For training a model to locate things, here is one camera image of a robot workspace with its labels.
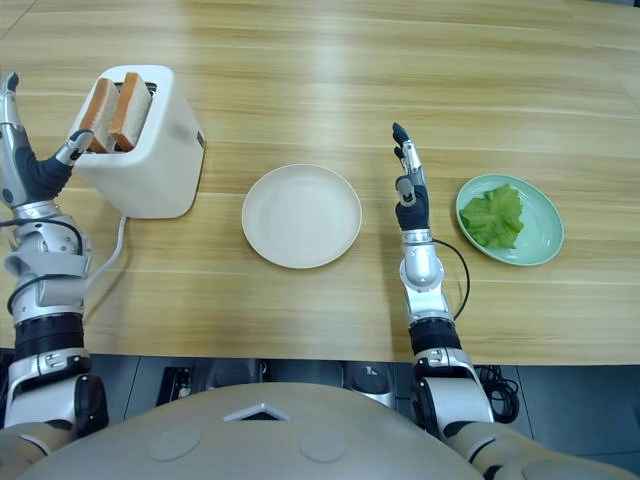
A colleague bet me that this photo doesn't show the robot body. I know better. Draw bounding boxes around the robot body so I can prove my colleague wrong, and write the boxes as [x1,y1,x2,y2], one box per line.
[14,382,489,480]

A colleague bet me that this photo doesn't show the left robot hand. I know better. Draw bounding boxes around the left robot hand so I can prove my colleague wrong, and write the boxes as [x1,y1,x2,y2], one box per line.
[0,71,95,210]

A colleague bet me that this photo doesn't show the cream toaster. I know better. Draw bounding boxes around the cream toaster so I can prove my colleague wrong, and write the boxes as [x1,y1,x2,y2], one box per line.
[69,64,207,220]

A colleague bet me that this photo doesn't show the white cord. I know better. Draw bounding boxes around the white cord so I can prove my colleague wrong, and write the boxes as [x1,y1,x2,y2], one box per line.
[79,213,129,317]

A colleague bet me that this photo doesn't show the black cable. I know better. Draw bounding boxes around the black cable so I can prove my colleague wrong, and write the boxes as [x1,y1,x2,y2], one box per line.
[0,215,85,314]
[429,238,472,321]

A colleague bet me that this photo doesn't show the cream plate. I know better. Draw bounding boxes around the cream plate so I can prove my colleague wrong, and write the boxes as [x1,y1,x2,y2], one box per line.
[241,163,363,270]

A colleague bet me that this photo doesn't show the bread slice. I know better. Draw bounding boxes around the bread slice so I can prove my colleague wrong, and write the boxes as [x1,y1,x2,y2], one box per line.
[109,72,153,150]
[78,77,121,155]

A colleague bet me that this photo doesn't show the green plate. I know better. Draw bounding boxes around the green plate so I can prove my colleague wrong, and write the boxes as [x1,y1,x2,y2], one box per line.
[454,173,565,267]

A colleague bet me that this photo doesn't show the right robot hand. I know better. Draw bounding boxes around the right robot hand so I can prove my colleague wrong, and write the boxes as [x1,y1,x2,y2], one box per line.
[391,122,432,233]

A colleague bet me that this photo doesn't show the green lettuce leaf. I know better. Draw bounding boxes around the green lettuce leaf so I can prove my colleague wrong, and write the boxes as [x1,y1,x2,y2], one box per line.
[458,183,525,249]

